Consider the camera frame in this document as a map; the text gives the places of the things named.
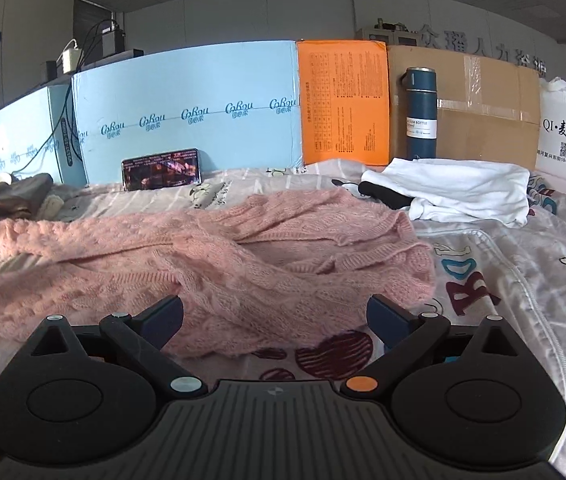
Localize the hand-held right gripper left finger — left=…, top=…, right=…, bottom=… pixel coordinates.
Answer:
left=28, top=295, right=210, bottom=395

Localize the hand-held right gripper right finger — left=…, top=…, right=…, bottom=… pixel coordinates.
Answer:
left=340, top=294, right=531, bottom=395

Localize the pink knitted sweater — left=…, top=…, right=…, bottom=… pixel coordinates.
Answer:
left=0, top=187, right=436, bottom=358

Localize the black cloth item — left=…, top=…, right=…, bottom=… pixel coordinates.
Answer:
left=358, top=180, right=414, bottom=209

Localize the printed cartoon blanket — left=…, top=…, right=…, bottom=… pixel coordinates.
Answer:
left=0, top=157, right=566, bottom=480

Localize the smartphone with lit screen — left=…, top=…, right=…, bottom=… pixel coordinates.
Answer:
left=121, top=148, right=201, bottom=192

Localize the white folded garment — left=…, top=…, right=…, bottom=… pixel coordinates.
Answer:
left=360, top=156, right=531, bottom=227

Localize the brown cloth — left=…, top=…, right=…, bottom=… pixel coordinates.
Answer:
left=0, top=173, right=54, bottom=241

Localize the dark blue vacuum bottle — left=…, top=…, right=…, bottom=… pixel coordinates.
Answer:
left=399, top=66, right=439, bottom=161

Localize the brown cardboard box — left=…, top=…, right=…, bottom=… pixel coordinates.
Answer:
left=385, top=44, right=541, bottom=171

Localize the orange cardboard box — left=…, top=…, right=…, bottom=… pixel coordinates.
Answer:
left=296, top=39, right=393, bottom=167

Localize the large light blue box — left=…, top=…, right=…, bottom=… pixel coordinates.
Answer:
left=70, top=40, right=305, bottom=187

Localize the white paper bag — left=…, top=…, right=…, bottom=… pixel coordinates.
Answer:
left=533, top=77, right=566, bottom=189

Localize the white power adapter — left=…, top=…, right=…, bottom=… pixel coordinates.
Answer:
left=60, top=49, right=86, bottom=73

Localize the black electronic device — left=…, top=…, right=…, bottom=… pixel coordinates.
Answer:
left=100, top=30, right=127, bottom=57

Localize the beige cabinet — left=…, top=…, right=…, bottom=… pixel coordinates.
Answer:
left=355, top=17, right=420, bottom=47

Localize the black cable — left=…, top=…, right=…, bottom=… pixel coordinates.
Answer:
left=13, top=77, right=76, bottom=173

